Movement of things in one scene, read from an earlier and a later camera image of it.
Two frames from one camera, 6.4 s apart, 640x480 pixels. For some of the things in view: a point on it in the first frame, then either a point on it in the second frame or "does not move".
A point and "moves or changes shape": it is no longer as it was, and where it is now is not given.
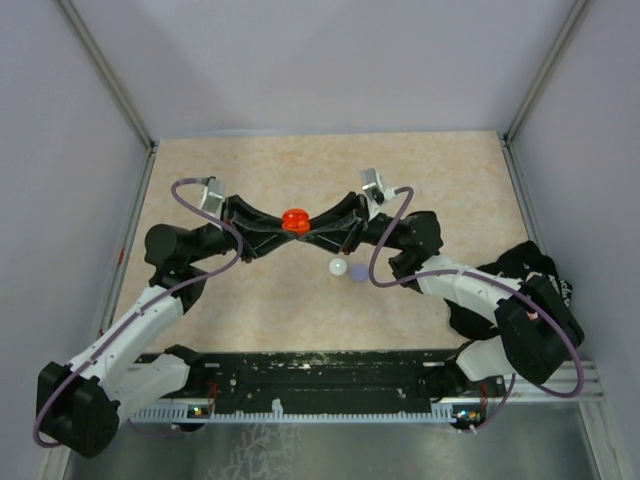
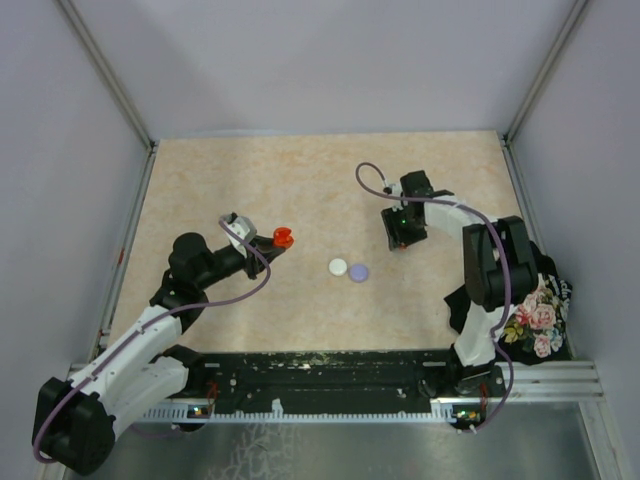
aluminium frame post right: x=527 y=102 does not move
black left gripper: x=256 y=244 → x=255 y=262
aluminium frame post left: x=107 y=72 does not move
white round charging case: x=338 y=267 does not move
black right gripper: x=347 y=237 → x=396 y=235
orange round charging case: x=296 y=220 moves or changes shape
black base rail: x=326 y=385 does not move
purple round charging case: x=359 y=272 does not move
